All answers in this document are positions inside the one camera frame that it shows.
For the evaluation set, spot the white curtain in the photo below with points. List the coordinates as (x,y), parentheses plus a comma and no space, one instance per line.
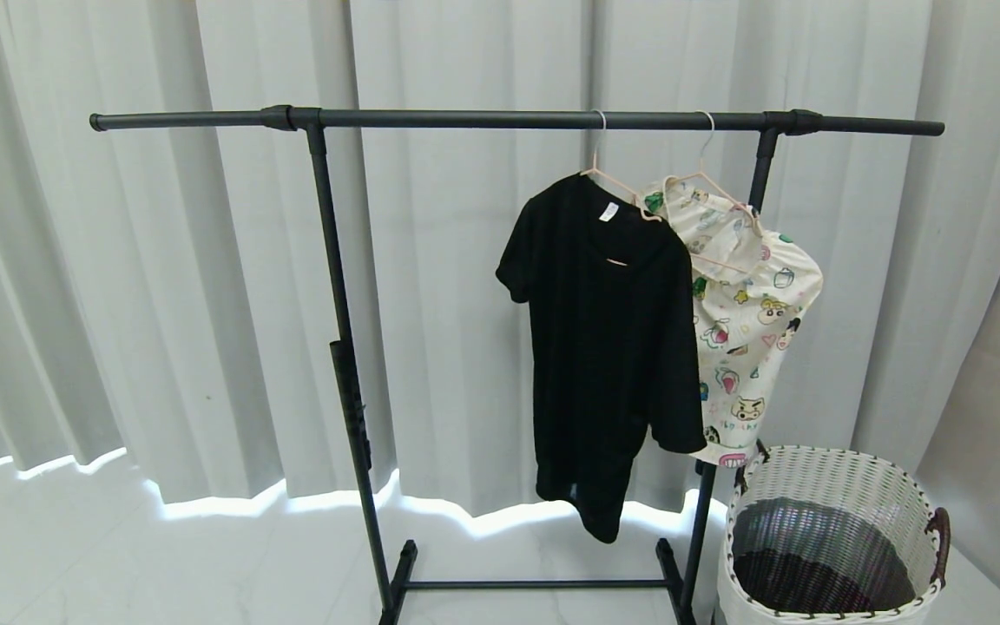
(205,304)

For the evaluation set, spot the cream printed garment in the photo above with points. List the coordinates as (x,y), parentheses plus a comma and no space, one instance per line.
(760,347)

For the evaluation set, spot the pink clothes hanger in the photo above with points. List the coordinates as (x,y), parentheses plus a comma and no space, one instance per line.
(721,193)
(617,187)

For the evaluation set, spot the black clothes rack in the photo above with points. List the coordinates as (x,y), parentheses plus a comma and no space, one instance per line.
(465,119)

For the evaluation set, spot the black garment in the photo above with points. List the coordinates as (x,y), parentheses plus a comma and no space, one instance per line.
(604,365)

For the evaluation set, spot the white laundry basket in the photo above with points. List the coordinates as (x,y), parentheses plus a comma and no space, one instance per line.
(830,486)

